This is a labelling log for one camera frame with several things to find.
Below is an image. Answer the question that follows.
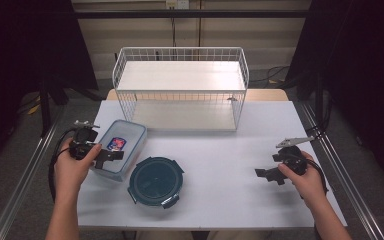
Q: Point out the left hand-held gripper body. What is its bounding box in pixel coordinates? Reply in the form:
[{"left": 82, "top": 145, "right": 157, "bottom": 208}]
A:
[{"left": 68, "top": 119, "right": 112, "bottom": 162}]

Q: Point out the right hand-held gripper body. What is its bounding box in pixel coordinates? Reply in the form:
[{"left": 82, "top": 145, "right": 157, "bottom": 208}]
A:
[{"left": 272, "top": 135, "right": 315, "bottom": 176}]

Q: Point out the clear rectangular food container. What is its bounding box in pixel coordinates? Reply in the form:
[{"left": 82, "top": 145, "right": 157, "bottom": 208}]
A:
[{"left": 91, "top": 119, "right": 148, "bottom": 183}]

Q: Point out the dark teal round food container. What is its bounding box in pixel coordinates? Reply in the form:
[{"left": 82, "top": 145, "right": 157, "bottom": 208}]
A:
[{"left": 127, "top": 156, "right": 185, "bottom": 210}]

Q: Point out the white wire shelf rack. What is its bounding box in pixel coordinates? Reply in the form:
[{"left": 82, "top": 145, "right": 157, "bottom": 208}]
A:
[{"left": 111, "top": 46, "right": 250, "bottom": 132}]

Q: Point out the person's right hand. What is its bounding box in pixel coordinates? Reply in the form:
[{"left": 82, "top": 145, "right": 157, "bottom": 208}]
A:
[{"left": 277, "top": 151, "right": 328, "bottom": 210}]

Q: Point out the person's left hand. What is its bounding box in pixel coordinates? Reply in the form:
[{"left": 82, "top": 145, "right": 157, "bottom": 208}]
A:
[{"left": 53, "top": 138, "right": 103, "bottom": 201}]

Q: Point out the black metal stand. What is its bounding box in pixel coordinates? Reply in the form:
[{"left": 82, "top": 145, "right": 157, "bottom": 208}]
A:
[{"left": 38, "top": 79, "right": 53, "bottom": 138}]

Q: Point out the dark curtain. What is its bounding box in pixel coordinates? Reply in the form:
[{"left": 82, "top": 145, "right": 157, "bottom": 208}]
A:
[
  {"left": 285, "top": 0, "right": 384, "bottom": 193},
  {"left": 0, "top": 0, "right": 98, "bottom": 176}
]

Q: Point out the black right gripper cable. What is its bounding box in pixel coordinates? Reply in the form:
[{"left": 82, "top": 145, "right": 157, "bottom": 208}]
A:
[{"left": 299, "top": 155, "right": 330, "bottom": 198}]

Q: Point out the black cable bundle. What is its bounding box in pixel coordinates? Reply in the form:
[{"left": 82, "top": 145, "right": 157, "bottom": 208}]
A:
[{"left": 306, "top": 99, "right": 331, "bottom": 142}]

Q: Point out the aluminium frame rail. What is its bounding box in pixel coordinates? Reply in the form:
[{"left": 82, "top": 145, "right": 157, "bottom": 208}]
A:
[
  {"left": 0, "top": 105, "right": 67, "bottom": 240},
  {"left": 299, "top": 100, "right": 384, "bottom": 240}
]

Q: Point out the black floor cable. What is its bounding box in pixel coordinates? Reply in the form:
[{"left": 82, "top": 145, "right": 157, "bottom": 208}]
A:
[{"left": 249, "top": 65, "right": 292, "bottom": 85}]

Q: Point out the thin black hanging cable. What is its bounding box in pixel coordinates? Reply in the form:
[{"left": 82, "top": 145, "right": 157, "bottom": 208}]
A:
[
  {"left": 197, "top": 0, "right": 203, "bottom": 48},
  {"left": 171, "top": 8, "right": 178, "bottom": 48}
]

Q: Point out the white wall socket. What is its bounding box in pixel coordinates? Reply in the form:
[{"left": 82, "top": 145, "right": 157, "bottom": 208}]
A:
[{"left": 165, "top": 0, "right": 191, "bottom": 10}]

